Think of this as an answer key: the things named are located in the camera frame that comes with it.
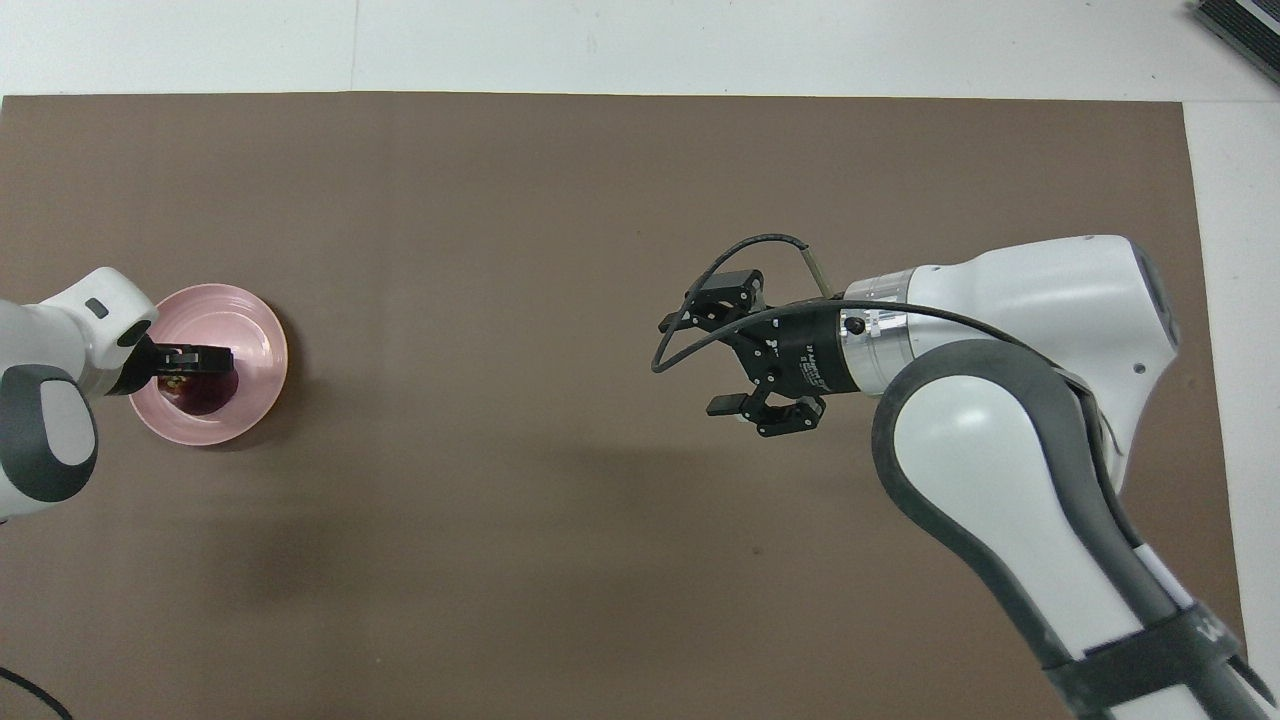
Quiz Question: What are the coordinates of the dark ribbed device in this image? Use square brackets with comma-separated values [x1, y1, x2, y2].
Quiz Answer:
[1187, 0, 1280, 58]

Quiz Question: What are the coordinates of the brown table mat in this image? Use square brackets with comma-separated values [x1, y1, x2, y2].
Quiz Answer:
[0, 92, 1256, 720]

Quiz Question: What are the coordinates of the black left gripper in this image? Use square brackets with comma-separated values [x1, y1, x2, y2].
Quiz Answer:
[104, 324, 236, 398]

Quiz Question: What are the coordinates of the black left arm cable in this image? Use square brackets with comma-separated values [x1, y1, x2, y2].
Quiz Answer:
[0, 665, 76, 720]

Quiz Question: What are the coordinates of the dark red apple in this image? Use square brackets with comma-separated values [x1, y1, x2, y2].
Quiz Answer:
[160, 368, 239, 417]

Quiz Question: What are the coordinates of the pink plate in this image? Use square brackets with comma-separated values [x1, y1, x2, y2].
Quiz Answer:
[128, 284, 289, 448]

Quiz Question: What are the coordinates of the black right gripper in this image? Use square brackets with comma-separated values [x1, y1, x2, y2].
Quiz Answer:
[658, 268, 863, 440]

